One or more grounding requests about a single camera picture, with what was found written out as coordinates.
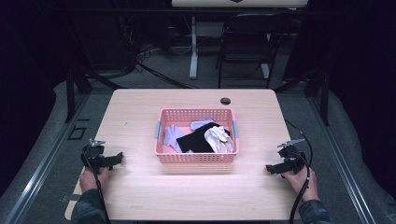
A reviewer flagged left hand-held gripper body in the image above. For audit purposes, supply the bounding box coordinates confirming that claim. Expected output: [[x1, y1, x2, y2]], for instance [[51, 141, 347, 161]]
[[80, 138, 110, 175]]

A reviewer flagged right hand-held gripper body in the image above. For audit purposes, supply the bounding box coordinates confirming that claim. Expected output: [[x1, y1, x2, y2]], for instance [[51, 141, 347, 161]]
[[276, 138, 309, 175]]

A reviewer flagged person's left hand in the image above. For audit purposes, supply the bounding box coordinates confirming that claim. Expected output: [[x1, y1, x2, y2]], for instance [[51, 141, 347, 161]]
[[78, 166, 110, 194]]

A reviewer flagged person's right hand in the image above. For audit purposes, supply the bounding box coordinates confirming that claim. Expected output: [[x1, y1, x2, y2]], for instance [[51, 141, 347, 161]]
[[280, 167, 319, 203]]

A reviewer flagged lavender sock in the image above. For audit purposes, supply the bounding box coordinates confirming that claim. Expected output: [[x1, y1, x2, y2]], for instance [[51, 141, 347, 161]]
[[190, 118, 215, 131], [163, 124, 188, 154]]

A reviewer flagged white sock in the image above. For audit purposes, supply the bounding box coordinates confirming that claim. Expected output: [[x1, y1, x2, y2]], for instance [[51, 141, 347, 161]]
[[204, 125, 235, 154]]

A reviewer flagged pink perforated plastic basket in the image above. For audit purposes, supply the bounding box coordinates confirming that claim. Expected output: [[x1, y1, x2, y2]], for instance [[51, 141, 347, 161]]
[[153, 107, 240, 164]]

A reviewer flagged black sock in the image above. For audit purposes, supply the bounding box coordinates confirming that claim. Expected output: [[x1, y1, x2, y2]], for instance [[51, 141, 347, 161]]
[[176, 121, 232, 154]]

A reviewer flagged black folding chair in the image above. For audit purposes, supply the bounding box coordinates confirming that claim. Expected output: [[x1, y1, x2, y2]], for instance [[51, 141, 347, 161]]
[[215, 12, 289, 90]]

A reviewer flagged white desk with legs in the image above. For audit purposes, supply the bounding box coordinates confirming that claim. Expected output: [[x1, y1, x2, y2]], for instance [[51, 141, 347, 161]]
[[171, 0, 309, 80]]

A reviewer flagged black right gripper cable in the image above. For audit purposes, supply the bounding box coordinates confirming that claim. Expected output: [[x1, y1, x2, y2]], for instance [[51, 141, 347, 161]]
[[284, 119, 314, 224]]

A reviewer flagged aluminium floor rail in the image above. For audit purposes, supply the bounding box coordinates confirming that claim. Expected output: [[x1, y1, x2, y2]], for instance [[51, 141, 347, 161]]
[[306, 92, 379, 224], [3, 92, 92, 224]]

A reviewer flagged black metal frame stand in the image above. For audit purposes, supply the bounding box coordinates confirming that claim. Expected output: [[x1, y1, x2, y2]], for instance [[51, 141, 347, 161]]
[[274, 59, 331, 127], [49, 6, 129, 124]]

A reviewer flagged bundle of floor cables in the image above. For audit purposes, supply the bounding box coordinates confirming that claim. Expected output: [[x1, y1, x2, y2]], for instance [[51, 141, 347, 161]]
[[115, 12, 200, 90]]

